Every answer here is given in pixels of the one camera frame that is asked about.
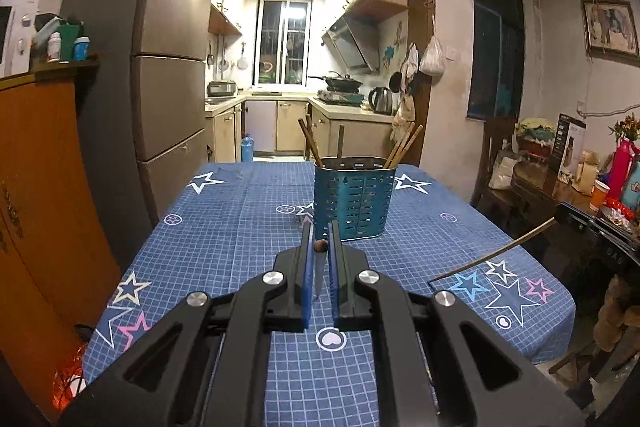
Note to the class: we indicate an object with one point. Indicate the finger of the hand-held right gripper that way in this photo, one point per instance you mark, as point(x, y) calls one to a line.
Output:
point(580, 227)
point(580, 212)

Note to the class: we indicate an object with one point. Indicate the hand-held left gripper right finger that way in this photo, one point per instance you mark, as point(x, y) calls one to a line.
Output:
point(336, 292)

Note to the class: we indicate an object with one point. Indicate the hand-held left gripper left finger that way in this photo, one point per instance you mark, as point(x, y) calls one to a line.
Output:
point(306, 292)

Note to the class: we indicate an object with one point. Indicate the wooden chopstick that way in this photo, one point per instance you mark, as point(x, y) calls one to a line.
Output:
point(320, 247)
point(493, 250)

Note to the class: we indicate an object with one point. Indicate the teal perforated utensil holder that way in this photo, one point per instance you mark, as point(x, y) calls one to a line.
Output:
point(355, 197)

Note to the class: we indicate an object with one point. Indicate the bunch of wooden chopsticks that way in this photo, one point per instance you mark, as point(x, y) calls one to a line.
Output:
point(340, 142)

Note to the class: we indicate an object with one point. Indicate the person's right hand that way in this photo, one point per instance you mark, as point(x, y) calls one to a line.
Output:
point(612, 312)

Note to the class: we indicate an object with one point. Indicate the orange paper cup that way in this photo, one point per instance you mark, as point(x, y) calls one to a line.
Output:
point(599, 197)

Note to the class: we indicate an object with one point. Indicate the cream paper bag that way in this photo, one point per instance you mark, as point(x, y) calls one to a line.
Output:
point(586, 174)

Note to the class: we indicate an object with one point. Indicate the dark wooden sideboard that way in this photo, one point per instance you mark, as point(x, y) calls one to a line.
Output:
point(535, 187)

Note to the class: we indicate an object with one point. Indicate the red thermos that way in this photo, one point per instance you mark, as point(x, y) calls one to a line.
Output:
point(620, 172)

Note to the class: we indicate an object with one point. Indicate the black product box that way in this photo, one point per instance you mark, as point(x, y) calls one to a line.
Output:
point(565, 147)

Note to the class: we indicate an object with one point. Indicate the blue star-print tablecloth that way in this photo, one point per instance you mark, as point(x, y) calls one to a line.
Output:
point(240, 227)

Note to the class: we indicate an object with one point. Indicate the dark wooden chair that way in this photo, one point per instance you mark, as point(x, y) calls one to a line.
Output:
point(492, 137)

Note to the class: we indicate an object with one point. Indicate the wooden stool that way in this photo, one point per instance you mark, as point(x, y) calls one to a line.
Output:
point(570, 362)

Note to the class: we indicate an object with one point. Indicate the blue water bottle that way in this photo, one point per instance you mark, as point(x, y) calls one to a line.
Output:
point(247, 149)

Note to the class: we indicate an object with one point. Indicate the cream kitchen base cabinets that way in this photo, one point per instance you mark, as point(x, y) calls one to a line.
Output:
point(290, 127)

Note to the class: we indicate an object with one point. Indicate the dark room window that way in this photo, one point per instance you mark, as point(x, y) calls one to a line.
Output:
point(492, 57)

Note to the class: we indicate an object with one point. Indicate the framed picture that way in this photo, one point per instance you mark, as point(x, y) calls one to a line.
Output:
point(610, 27)

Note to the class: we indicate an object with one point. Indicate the hanging beige bag bundle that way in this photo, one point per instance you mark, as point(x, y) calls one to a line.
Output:
point(405, 112)

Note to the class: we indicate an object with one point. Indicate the gas stove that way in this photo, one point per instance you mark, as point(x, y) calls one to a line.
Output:
point(342, 98)

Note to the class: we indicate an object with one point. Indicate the steel electric kettle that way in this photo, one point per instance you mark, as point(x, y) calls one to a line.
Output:
point(381, 102)

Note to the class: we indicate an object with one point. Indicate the black wok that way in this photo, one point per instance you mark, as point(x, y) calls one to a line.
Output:
point(342, 82)

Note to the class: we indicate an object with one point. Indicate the white hanging plastic bag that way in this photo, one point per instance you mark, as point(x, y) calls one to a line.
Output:
point(432, 59)

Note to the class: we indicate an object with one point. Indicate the grey toaster oven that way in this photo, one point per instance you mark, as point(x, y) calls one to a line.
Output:
point(221, 88)

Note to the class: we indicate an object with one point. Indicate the grey refrigerator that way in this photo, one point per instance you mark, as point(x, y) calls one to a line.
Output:
point(170, 107)

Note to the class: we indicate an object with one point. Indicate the hanging small pan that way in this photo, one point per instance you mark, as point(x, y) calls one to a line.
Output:
point(243, 59)

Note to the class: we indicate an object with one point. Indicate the steel range hood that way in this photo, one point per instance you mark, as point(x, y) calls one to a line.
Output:
point(352, 42)

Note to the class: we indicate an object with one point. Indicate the kitchen window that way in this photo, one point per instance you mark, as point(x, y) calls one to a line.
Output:
point(272, 42)

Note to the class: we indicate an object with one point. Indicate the red plastic bag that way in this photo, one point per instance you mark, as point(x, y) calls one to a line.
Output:
point(67, 377)

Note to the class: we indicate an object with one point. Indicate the orange wooden cabinet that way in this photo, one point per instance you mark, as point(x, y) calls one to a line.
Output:
point(40, 187)

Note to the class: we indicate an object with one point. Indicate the green container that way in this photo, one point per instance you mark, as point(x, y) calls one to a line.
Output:
point(69, 42)

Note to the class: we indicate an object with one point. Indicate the white pill bottle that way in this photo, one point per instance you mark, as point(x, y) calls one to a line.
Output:
point(54, 49)

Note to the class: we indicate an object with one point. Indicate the grey carton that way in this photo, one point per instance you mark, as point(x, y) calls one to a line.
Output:
point(45, 27)

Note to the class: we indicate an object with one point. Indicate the white microwave oven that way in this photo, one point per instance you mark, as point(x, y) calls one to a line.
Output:
point(22, 32)

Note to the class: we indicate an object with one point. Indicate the white light switch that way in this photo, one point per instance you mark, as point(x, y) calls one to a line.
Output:
point(451, 53)

